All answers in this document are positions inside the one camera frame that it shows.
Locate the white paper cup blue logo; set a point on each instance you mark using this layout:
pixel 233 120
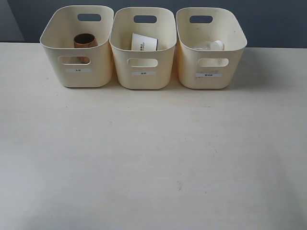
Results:
pixel 143 43

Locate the clear plastic bottle white cap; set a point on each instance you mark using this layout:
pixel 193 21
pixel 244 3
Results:
pixel 210 46

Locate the brown wooden cup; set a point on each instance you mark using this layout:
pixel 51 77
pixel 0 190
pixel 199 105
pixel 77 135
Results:
pixel 85 41

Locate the cream right plastic bin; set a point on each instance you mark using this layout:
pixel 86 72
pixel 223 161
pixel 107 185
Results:
pixel 199 24

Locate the cream plastic bin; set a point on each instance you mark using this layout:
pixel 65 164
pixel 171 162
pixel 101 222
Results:
pixel 143 70
pixel 87 67
pixel 199 24

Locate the cream middle plastic bin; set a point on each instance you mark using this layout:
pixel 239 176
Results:
pixel 143 70

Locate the cream left plastic bin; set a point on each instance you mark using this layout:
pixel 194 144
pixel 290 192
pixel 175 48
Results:
pixel 87 67

